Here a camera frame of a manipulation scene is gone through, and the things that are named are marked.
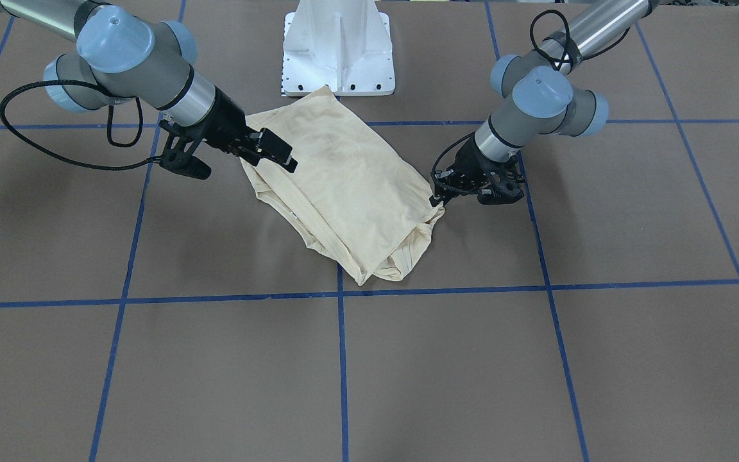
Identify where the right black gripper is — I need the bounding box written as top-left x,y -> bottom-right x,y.
158,90 -> 298,180

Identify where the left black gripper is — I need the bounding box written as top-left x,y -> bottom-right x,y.
429,135 -> 525,207

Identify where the beige long-sleeve printed shirt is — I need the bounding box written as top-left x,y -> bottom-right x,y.
243,87 -> 444,286

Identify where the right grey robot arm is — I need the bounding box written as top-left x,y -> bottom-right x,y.
0,1 -> 297,180

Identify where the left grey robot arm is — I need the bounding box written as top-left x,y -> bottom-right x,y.
429,1 -> 659,207

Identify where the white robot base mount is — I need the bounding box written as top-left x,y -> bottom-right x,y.
281,1 -> 396,98

